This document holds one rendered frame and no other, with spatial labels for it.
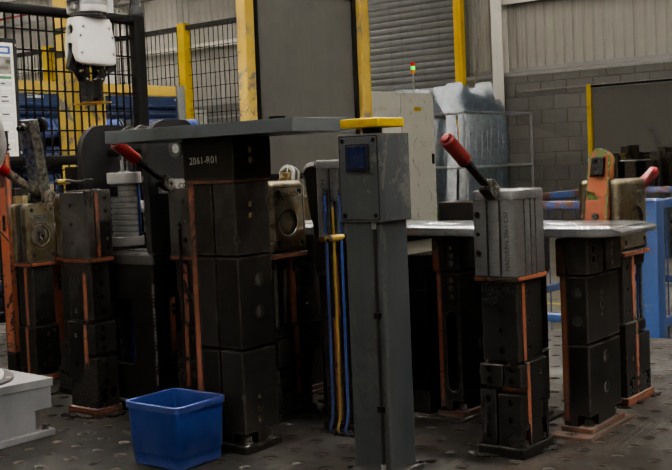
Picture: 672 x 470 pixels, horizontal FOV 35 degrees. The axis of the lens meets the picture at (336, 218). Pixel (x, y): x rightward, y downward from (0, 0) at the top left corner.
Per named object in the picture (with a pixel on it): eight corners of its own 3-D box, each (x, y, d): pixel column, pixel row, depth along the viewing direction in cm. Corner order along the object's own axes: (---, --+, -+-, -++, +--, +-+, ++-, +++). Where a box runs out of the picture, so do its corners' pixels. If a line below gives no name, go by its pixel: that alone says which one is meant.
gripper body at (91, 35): (79, 7, 214) (82, 63, 215) (118, 12, 222) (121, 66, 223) (56, 12, 219) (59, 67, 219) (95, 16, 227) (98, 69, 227)
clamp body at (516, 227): (566, 445, 148) (558, 186, 146) (528, 465, 139) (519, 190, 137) (505, 436, 154) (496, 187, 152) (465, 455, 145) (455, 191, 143)
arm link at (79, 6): (82, -3, 214) (82, 12, 214) (116, 1, 221) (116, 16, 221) (55, 2, 219) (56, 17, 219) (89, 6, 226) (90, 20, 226)
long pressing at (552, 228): (671, 226, 160) (671, 216, 160) (610, 238, 142) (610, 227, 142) (82, 224, 245) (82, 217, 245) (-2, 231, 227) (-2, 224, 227)
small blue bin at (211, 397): (231, 457, 149) (228, 394, 148) (179, 475, 141) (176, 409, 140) (177, 447, 155) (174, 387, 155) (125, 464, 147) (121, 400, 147)
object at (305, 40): (260, 404, 493) (240, -31, 483) (238, 400, 502) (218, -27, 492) (392, 364, 574) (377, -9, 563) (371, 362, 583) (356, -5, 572)
